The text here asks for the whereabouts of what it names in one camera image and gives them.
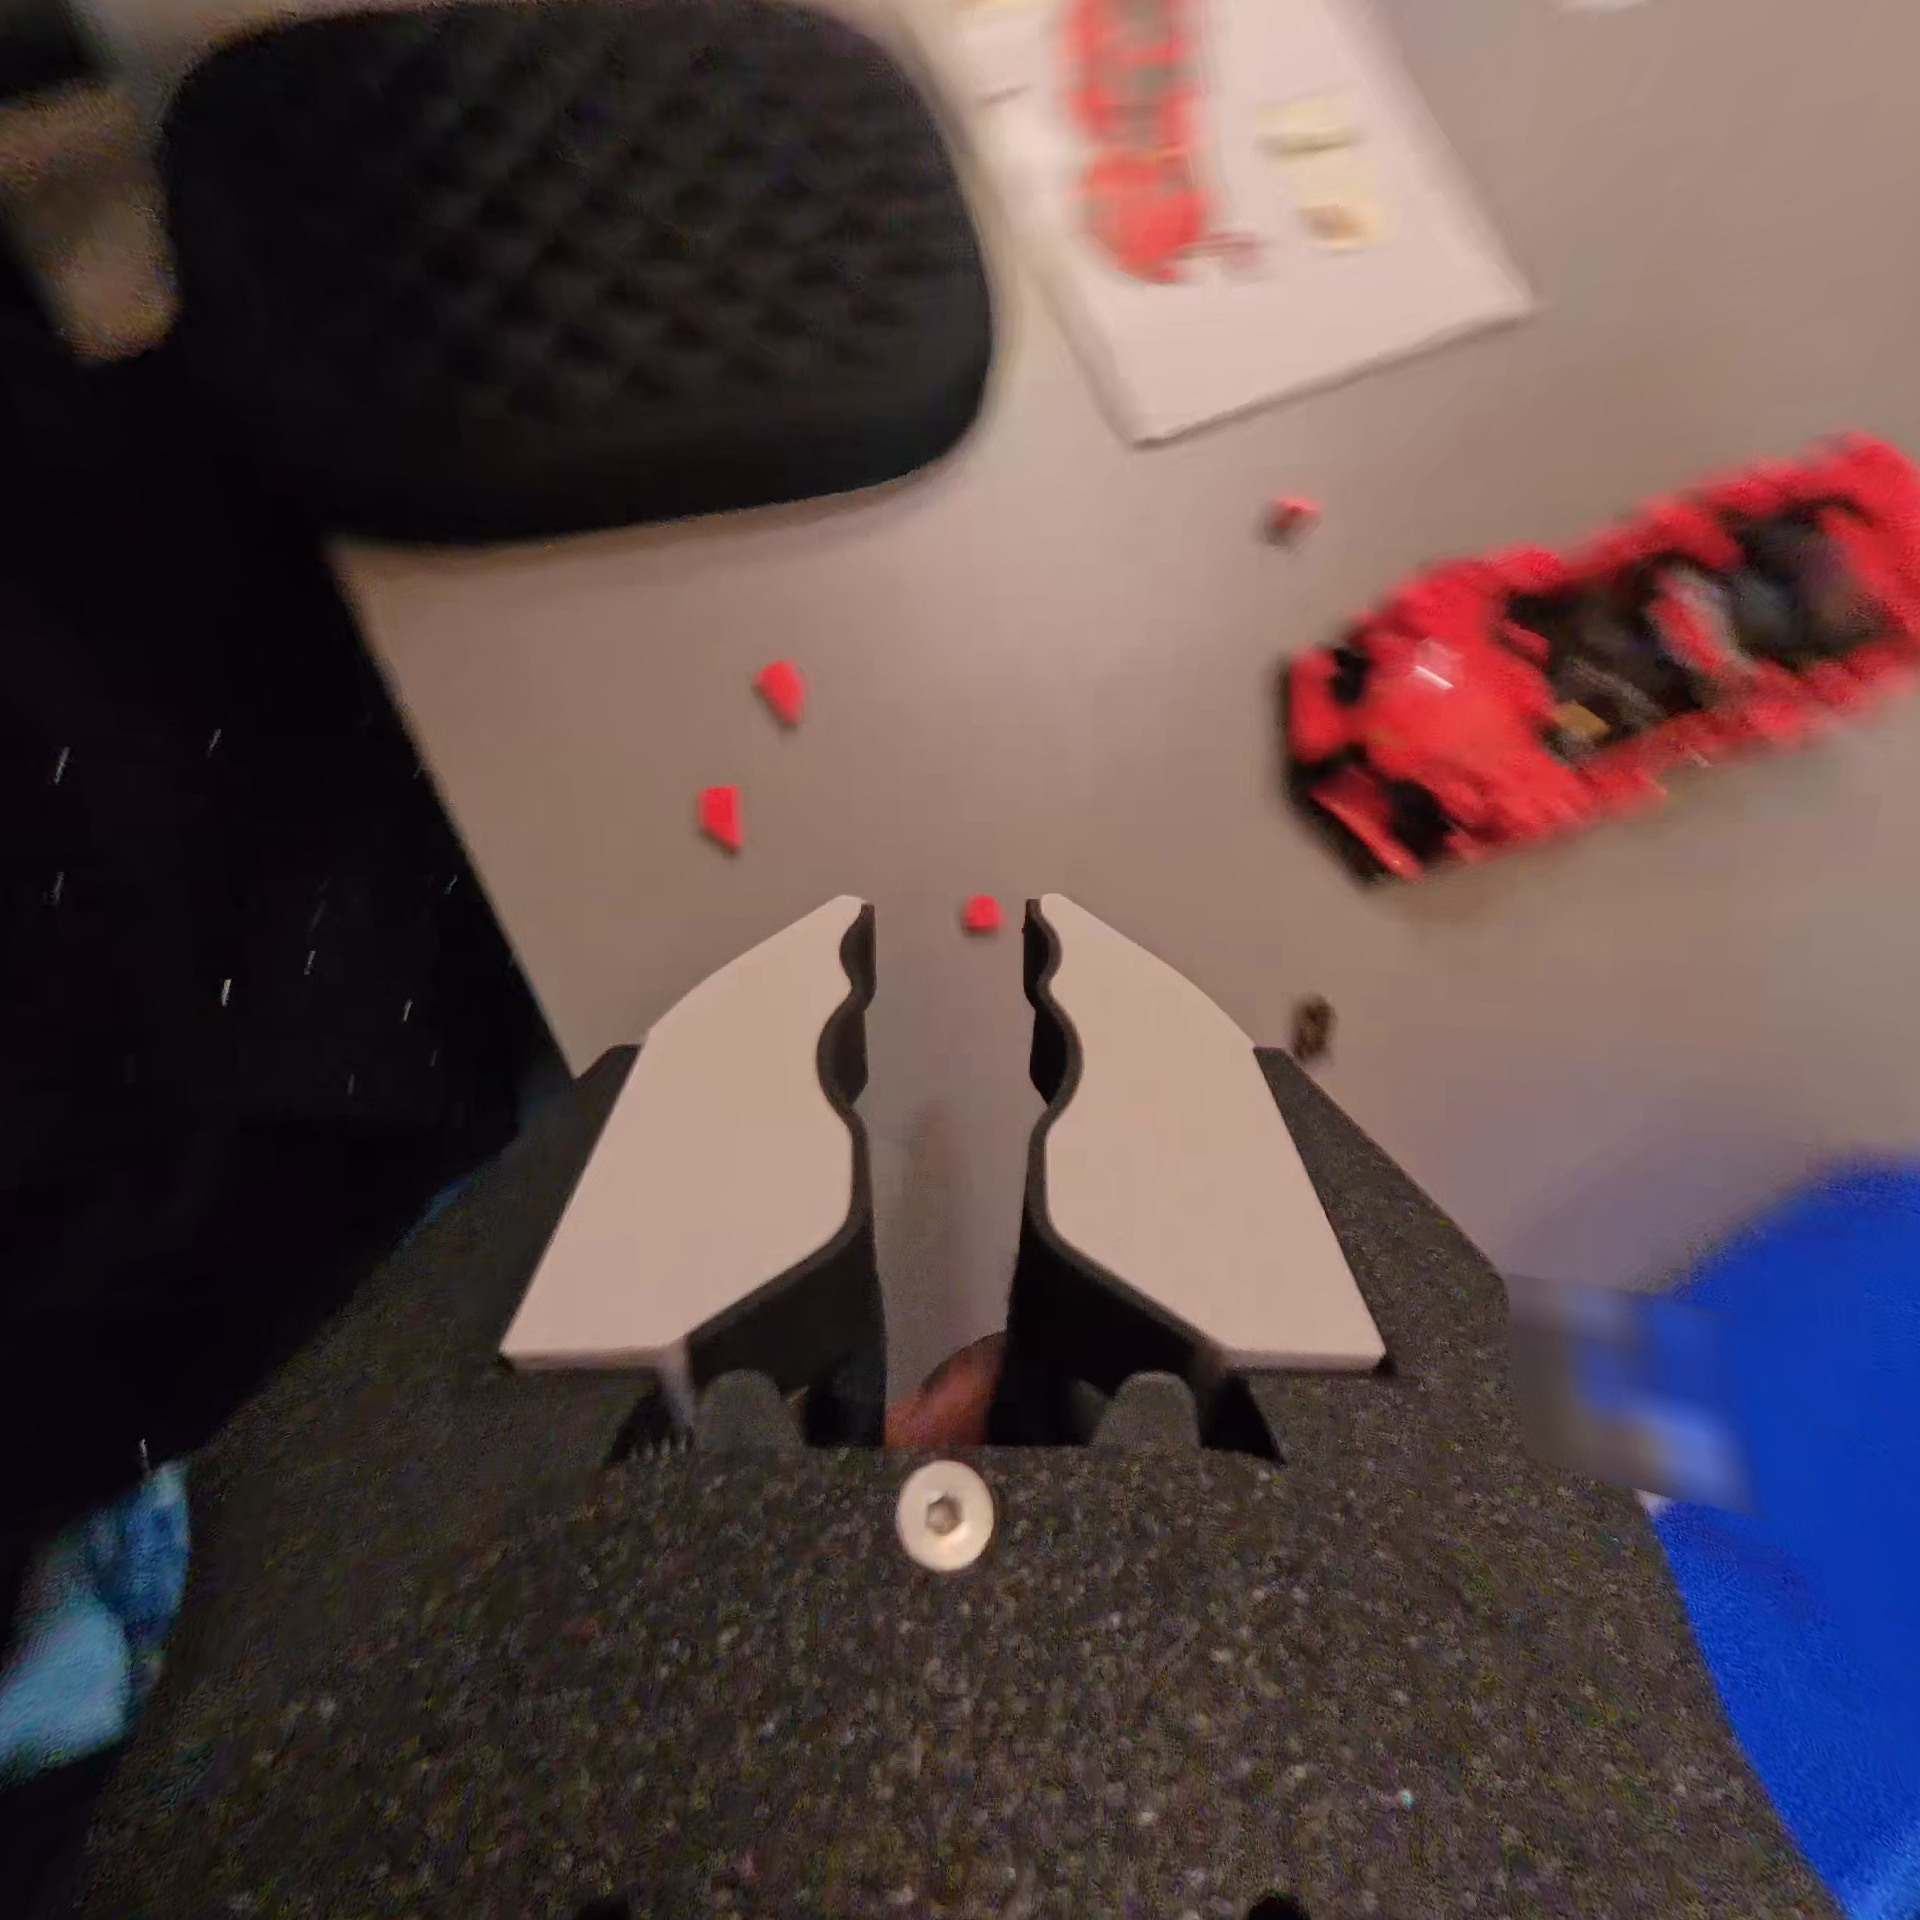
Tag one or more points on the red lego car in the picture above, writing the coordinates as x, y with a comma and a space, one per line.
1442, 674

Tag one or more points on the light blue cloth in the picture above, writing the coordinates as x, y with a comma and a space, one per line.
90, 1622

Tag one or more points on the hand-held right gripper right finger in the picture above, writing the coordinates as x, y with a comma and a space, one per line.
1185, 1171

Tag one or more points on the small red lego piece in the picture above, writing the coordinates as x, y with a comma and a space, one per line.
1291, 517
782, 691
723, 819
981, 915

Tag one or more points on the blue plastic bin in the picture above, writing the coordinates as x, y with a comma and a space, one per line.
1817, 1499

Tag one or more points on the person's black speckled clothing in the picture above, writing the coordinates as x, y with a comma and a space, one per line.
226, 901

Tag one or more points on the lego instruction booklet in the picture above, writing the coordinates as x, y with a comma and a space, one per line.
1349, 301

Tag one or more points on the small black lego piece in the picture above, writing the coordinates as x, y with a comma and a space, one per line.
1315, 1027

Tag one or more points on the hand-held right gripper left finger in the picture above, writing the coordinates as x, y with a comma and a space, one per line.
721, 1171

